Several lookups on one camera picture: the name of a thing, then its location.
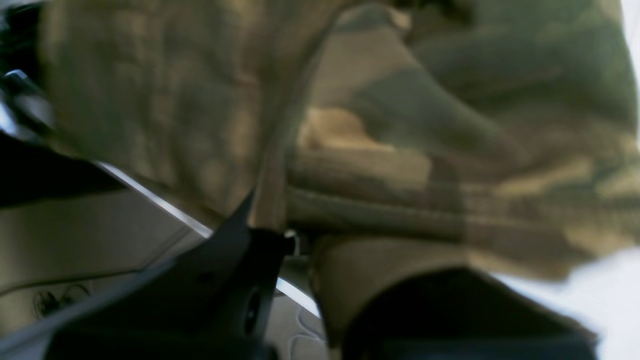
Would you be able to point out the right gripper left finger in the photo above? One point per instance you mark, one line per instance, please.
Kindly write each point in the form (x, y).
(210, 303)

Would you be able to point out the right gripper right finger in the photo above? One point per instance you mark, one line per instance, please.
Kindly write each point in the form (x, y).
(461, 314)

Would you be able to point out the camouflage t-shirt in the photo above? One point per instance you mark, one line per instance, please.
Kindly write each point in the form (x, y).
(405, 137)

